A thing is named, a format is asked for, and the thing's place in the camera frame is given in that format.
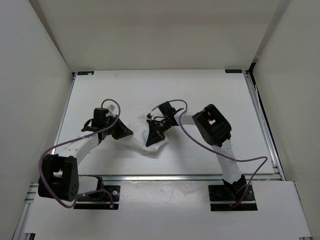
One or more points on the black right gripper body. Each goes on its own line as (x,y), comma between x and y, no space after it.
(162,126)

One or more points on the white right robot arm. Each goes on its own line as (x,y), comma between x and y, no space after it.
(213,128)

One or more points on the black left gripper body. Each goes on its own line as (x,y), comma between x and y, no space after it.
(111,119)

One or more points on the blue corner label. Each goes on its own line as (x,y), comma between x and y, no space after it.
(233,71)
(85,73)

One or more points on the aluminium left frame rail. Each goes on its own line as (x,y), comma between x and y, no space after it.
(20,229)

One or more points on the aluminium right frame rail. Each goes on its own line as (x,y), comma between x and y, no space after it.
(263,120)

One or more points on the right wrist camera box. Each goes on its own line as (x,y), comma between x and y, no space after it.
(149,116)

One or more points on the aluminium front table rail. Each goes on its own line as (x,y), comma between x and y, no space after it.
(189,177)

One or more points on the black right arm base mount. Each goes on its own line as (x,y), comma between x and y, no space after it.
(238,196)

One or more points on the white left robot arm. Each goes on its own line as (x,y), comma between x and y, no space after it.
(59,175)

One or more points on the white pleated skirt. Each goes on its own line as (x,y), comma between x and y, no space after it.
(137,141)

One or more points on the aluminium frame rail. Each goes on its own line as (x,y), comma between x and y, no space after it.
(20,229)
(263,120)

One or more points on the blue right corner label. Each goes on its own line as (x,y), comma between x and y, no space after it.
(233,71)

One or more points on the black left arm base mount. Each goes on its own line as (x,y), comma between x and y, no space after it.
(101,200)

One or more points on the blue left corner label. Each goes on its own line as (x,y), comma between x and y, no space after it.
(85,73)

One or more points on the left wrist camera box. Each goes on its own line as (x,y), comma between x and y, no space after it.
(111,108)

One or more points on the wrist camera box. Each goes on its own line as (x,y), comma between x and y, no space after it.
(111,108)
(149,116)

